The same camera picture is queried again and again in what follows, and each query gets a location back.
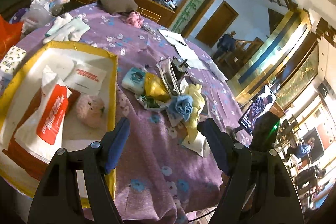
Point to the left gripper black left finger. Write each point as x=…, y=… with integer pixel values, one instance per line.
x=57, y=198

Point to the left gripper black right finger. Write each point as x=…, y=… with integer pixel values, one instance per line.
x=259, y=188

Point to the white red plastic bag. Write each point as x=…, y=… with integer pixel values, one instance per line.
x=41, y=134

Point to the white printed pouch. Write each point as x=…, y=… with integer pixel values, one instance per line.
x=199, y=145

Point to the yellow plush towel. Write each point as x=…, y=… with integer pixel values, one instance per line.
x=194, y=90

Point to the pink fluffy plush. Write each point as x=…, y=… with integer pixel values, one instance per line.
x=90, y=110

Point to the blue knitted cloth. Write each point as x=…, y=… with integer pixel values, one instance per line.
x=181, y=106

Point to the yellow snack packet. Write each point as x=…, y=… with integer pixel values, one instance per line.
x=155, y=88

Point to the teal tissue pack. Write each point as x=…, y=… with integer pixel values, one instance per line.
x=134, y=81

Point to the red gift bag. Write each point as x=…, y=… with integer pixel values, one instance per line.
x=33, y=166

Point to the smartphone on stand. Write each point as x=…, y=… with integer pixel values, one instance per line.
x=263, y=102

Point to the white crumpled tissue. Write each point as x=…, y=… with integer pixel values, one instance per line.
x=216, y=71

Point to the person in dark jacket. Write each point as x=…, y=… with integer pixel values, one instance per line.
x=227, y=43

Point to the black electric motor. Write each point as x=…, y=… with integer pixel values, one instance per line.
x=180, y=68

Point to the clear zip pouch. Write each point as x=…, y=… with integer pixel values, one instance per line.
x=168, y=76

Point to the brown wooden door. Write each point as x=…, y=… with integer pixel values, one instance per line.
x=218, y=23

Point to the yellow edged white box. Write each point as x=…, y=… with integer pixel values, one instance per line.
x=83, y=68

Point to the white paper sheets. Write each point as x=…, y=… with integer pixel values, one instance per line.
x=185, y=52

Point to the patterned small carton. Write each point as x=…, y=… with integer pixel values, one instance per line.
x=12, y=59

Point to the white gloves pile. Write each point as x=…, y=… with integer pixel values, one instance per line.
x=66, y=28

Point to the orange red shopping bag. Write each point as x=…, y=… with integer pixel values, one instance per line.
x=10, y=35

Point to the pink cloth scrunchie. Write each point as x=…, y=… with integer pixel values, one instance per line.
x=135, y=19

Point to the clear plastic bags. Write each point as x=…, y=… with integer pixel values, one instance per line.
x=41, y=12

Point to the grey brown cushion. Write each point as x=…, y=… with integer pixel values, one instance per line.
x=117, y=6

